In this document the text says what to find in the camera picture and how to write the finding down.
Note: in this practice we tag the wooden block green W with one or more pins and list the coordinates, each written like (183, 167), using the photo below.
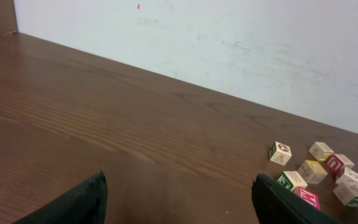
(291, 180)

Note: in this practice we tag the wooden block with face picture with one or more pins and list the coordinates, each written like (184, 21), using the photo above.
(279, 153)

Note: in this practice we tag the wooden block red side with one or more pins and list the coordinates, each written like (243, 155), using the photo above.
(337, 162)

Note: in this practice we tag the green sided wooden block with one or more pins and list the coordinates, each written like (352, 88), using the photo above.
(347, 194)

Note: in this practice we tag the wooden block yellow side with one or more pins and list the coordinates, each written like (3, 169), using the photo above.
(321, 151)

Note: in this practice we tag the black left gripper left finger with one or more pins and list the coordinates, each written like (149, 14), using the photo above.
(84, 203)

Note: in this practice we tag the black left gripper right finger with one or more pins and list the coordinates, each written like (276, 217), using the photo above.
(275, 204)

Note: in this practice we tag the red letter wooden block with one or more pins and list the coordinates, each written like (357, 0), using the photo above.
(308, 196)

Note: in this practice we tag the plain white wooden block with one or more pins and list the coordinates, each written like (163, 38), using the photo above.
(348, 176)

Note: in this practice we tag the yellow top wooden block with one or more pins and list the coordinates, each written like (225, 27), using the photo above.
(312, 172)

